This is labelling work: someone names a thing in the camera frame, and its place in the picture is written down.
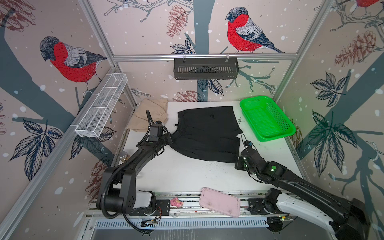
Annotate beige shorts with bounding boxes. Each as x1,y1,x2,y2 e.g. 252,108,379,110
125,98,169,133

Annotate green plastic basket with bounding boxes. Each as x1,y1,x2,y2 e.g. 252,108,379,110
240,96,296,142

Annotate black shorts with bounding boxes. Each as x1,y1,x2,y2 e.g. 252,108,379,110
170,106,243,164

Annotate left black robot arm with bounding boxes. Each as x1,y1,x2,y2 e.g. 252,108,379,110
97,121,172,219

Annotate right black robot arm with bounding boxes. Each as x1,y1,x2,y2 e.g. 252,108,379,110
235,141,371,240

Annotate spice jar with silver lid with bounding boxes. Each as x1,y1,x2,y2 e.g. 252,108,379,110
118,151,130,163

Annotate pink plastic tray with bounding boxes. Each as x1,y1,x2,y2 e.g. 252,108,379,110
199,188,241,218

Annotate small pink toy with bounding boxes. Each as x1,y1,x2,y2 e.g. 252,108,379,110
170,197,184,208

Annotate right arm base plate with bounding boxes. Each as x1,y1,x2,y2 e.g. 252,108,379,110
247,198,288,216

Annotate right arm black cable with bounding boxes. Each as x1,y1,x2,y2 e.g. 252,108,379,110
265,214,295,234

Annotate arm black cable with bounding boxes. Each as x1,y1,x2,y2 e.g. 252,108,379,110
121,209,157,235
265,214,295,234

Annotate white mesh wire shelf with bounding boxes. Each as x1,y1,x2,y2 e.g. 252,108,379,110
75,73,128,138

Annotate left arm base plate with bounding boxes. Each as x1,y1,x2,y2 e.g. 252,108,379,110
129,200,171,217

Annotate black hanging wire basket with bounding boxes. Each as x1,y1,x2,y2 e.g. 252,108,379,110
174,58,239,80

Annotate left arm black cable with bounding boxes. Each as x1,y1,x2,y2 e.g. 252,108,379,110
121,209,157,235

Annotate horizontal aluminium frame bar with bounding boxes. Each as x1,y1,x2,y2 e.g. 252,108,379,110
113,53,299,63

